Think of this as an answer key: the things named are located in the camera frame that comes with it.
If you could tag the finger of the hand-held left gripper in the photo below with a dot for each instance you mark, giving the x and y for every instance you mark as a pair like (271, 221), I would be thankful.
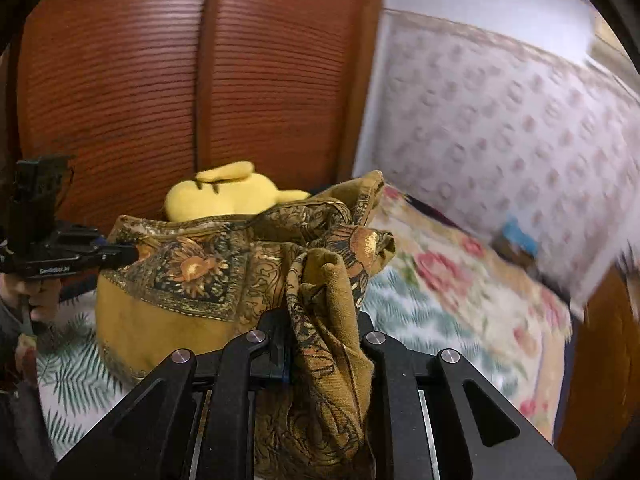
(117, 256)
(80, 236)

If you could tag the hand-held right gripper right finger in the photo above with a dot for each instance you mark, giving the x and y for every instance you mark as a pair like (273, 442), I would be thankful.
(381, 355)

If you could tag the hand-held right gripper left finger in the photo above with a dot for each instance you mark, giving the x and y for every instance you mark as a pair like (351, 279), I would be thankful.
(277, 350)

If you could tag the brown patterned shirt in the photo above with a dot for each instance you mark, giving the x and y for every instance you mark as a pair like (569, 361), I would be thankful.
(200, 270)

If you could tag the person's left hand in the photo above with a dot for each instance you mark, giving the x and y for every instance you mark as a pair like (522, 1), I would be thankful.
(42, 300)

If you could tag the floral bedsheet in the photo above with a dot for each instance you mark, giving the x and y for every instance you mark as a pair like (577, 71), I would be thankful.
(440, 300)

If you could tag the yellow plush toy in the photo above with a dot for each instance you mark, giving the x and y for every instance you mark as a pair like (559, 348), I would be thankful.
(215, 200)

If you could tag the wooden louvered wardrobe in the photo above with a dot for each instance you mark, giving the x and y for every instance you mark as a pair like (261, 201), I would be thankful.
(125, 85)

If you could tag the small cardboard box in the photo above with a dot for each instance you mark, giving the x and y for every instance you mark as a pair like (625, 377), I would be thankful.
(512, 255)

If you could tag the blue cloth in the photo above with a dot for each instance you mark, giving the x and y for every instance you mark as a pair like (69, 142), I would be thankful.
(520, 235)

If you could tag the low wooden cabinet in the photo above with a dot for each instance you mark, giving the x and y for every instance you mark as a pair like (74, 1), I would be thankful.
(600, 360)

